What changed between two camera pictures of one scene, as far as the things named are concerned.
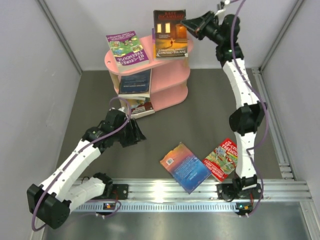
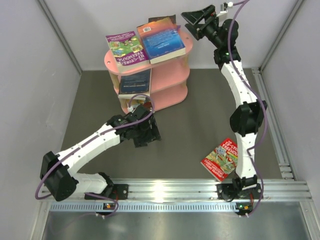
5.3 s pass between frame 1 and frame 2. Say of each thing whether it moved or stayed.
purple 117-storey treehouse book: stayed
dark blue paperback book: stayed
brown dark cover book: moved
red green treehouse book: stayed
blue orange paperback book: moved
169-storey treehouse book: stayed
